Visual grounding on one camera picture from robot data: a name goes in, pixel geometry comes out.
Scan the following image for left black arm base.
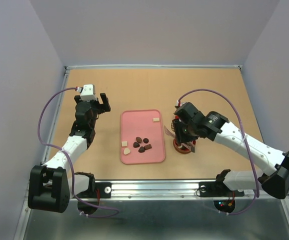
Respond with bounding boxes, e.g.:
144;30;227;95
74;172;112;206

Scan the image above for dark heart chocolate bottom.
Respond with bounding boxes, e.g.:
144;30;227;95
138;146;146;153

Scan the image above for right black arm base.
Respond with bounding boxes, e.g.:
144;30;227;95
195;181;245;214

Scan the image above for dark heart chocolate left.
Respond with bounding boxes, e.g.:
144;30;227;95
133;142;140;148

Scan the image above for dark heart chocolate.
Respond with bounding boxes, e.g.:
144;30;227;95
138;146;146;153
133;142;140;148

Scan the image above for brown oval chocolate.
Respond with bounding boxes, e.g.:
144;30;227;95
135;137;143;143

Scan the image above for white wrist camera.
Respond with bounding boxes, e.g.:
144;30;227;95
75;84;97;102
174;101;182;110

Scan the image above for metal tongs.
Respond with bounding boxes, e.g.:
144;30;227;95
163;125;197;153

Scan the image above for dark oval chocolate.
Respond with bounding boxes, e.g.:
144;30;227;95
143;138;149;144

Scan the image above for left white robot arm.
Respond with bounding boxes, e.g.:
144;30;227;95
28;93;111;213

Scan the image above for white heart chocolate bottom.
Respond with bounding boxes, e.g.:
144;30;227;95
123;147;131;155

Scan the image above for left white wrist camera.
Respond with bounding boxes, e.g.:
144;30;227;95
75;84;97;102

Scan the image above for pink plastic tray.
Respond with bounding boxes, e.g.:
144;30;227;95
120;109;166;165

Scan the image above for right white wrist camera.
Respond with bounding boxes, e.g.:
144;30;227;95
174;101;182;110

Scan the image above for aluminium table frame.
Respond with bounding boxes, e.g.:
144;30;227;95
11;64;289;240

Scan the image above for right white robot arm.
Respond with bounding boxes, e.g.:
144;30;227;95
172;102;289;200

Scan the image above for white square chocolate left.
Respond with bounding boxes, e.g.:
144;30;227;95
121;141;128;147

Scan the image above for red round tin box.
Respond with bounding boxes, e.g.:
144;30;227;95
173;139;196;154

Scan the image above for aluminium front rail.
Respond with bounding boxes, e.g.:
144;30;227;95
71;177;289;200

